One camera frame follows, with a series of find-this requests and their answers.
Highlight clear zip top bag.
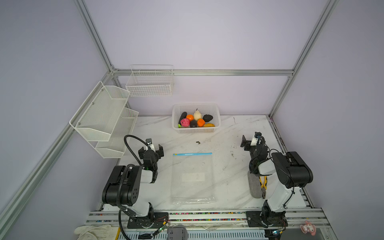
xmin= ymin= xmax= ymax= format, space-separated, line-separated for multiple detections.
xmin=171 ymin=153 xmax=216 ymax=206

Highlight orange toy fruit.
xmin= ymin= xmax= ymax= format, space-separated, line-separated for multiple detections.
xmin=186 ymin=115 xmax=194 ymax=121
xmin=197 ymin=119 xmax=206 ymax=127

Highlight white plastic basket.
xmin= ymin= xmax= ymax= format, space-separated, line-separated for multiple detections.
xmin=172 ymin=103 xmax=221 ymax=134

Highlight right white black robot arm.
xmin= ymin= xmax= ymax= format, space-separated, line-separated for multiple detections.
xmin=241 ymin=132 xmax=313 ymax=228

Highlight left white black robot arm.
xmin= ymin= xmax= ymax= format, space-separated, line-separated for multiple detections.
xmin=102 ymin=145 xmax=164 ymax=218

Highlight grey felt eraser block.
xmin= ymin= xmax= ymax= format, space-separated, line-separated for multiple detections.
xmin=248 ymin=172 xmax=262 ymax=199

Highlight pink toy dragon fruit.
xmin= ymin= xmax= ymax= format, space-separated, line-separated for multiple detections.
xmin=180 ymin=118 xmax=191 ymax=128

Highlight yellow toy mango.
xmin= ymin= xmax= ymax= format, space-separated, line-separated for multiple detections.
xmin=204 ymin=123 xmax=215 ymax=128

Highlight black round toy fruit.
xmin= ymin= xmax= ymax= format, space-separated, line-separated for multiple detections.
xmin=190 ymin=120 xmax=198 ymax=128

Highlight dark toy avocado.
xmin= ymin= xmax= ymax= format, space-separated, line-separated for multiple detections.
xmin=202 ymin=114 xmax=213 ymax=123

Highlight white two-tier mesh shelf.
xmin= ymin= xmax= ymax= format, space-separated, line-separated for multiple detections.
xmin=69 ymin=82 xmax=139 ymax=159

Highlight cream toy pear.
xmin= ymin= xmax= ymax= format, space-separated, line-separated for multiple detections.
xmin=194 ymin=109 xmax=203 ymax=120

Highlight grey power adapter box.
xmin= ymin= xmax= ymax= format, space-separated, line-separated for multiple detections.
xmin=167 ymin=225 xmax=188 ymax=240

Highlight pink plush toy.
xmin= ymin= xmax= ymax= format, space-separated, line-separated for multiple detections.
xmin=300 ymin=221 xmax=317 ymax=236

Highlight white cloth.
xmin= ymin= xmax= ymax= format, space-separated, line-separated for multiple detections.
xmin=74 ymin=225 xmax=120 ymax=240

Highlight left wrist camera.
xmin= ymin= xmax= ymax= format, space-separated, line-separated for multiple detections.
xmin=146 ymin=138 xmax=156 ymax=152

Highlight yellow handled pliers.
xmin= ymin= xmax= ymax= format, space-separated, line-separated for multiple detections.
xmin=259 ymin=176 xmax=268 ymax=199

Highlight white wire wall basket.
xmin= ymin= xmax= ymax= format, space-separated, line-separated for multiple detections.
xmin=126 ymin=65 xmax=174 ymax=97

